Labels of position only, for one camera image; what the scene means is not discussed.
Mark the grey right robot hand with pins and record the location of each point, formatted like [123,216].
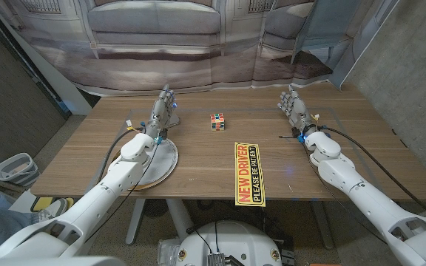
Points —
[298,111]

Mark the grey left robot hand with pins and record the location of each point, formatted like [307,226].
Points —
[159,111]

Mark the yellow new driver bumper sticker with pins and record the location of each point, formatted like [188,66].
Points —
[250,173]

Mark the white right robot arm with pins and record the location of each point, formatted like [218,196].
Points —
[346,177]

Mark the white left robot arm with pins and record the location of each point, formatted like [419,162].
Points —
[87,210]

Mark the white gold-rimmed paper plate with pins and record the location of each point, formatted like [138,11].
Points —
[163,162]

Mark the multicoloured puzzle cube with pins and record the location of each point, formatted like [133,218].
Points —
[217,122]

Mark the printed living room backdrop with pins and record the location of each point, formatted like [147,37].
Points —
[154,55]

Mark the white table column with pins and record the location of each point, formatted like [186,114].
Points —
[179,218]

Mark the white slanted table leg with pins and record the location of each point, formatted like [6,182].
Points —
[135,221]

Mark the grey table leg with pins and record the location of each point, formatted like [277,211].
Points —
[322,225]

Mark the clear plastic bag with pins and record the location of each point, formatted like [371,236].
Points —
[166,253]

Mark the grey white sneaker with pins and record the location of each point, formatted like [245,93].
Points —
[52,210]

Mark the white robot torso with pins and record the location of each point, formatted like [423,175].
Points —
[231,244]

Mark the yellow black floor item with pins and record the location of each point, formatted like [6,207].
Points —
[43,204]

